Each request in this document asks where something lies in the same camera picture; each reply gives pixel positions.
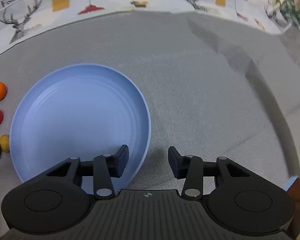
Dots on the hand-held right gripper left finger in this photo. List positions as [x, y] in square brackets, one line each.
[122, 160]

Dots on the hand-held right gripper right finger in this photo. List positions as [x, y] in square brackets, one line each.
[174, 161]

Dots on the small yellow fruit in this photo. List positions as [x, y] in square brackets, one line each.
[5, 143]

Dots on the light blue plate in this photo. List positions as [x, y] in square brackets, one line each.
[77, 117]

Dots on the grey tablecloth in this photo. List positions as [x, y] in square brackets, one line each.
[202, 92]

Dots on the green checked cloth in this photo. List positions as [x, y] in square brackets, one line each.
[297, 15]

